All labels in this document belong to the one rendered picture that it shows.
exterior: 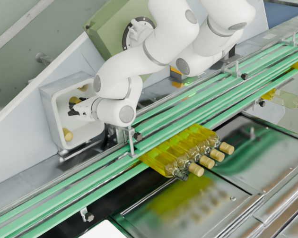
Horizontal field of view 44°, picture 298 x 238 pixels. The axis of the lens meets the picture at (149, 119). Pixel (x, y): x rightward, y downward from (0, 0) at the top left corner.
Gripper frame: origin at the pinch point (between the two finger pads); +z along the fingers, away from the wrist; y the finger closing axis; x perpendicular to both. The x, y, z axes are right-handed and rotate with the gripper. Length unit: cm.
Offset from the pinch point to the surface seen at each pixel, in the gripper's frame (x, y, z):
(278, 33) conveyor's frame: -11, 124, 4
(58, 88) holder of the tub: 7.3, -4.2, 1.4
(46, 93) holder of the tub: 7.3, -8.4, 1.8
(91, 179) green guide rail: -24.5, -6.5, -4.2
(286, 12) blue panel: -8, 165, 24
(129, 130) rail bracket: -13.3, 10.6, -9.0
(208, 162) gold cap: -33, 30, -24
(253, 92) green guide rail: -32, 91, 0
